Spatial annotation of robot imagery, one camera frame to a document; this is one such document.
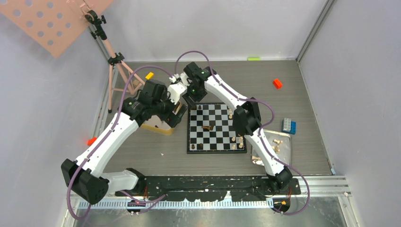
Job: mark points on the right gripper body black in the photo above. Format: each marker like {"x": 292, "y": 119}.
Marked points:
{"x": 196, "y": 94}

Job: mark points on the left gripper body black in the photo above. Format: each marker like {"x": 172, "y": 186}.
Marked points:
{"x": 163, "y": 108}

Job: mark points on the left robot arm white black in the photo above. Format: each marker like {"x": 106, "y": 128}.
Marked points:
{"x": 85, "y": 175}

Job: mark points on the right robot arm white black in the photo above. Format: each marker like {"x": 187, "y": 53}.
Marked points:
{"x": 246, "y": 122}

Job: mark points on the fallen dark piece on board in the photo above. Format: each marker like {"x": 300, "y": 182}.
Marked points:
{"x": 210, "y": 127}

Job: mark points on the pink perforated board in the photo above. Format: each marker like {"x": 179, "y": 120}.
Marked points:
{"x": 54, "y": 24}

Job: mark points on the gold-rimmed metal tin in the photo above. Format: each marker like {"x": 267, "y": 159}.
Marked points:
{"x": 156, "y": 125}

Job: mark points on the yellow block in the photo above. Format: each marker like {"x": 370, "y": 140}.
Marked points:
{"x": 149, "y": 76}

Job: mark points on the pink tripod stand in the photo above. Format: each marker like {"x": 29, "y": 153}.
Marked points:
{"x": 115, "y": 60}

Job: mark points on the black white chessboard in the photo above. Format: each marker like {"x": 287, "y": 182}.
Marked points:
{"x": 223, "y": 139}

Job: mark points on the red toy block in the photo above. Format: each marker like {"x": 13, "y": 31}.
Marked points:
{"x": 277, "y": 83}

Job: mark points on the silver tin lid tray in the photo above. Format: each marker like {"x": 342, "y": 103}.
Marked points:
{"x": 281, "y": 144}

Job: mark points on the blue toy brick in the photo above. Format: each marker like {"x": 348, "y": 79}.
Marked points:
{"x": 288, "y": 126}

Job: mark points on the red clip on rail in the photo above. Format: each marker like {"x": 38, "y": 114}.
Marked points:
{"x": 91, "y": 141}

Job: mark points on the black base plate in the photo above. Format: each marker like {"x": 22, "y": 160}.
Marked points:
{"x": 211, "y": 188}

